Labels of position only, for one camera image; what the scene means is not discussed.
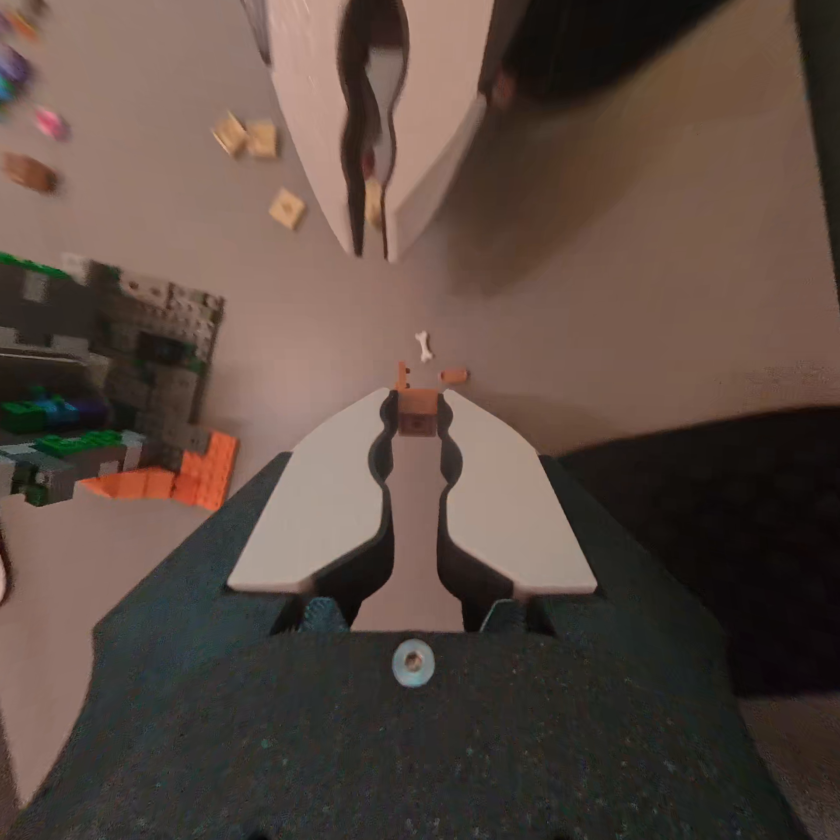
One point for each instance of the orange toy brick plate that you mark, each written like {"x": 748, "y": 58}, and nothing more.
{"x": 190, "y": 476}

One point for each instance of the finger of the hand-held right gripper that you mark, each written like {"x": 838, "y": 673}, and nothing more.
{"x": 308, "y": 98}
{"x": 446, "y": 98}

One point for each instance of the brown toy chest piece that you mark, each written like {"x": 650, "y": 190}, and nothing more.
{"x": 417, "y": 415}

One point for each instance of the tan square tile plate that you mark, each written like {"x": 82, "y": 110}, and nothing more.
{"x": 287, "y": 208}
{"x": 260, "y": 138}
{"x": 229, "y": 133}

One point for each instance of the pink toy flower piece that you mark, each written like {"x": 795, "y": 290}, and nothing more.
{"x": 51, "y": 123}

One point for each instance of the tan small toy brick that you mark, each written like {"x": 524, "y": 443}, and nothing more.
{"x": 373, "y": 203}

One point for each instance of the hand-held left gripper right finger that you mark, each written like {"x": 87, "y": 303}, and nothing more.
{"x": 518, "y": 518}

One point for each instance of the brown toy cube block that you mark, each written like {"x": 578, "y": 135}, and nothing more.
{"x": 29, "y": 172}

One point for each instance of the toy brick tower model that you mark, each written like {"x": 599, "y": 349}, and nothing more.
{"x": 98, "y": 394}

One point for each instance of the white toy bone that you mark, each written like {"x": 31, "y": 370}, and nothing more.
{"x": 424, "y": 346}

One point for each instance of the grey desk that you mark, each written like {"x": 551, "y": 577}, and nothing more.
{"x": 590, "y": 295}

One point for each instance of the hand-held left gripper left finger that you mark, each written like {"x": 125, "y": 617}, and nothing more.
{"x": 308, "y": 518}

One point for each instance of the small brown plate piece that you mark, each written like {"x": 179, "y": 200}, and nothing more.
{"x": 454, "y": 375}

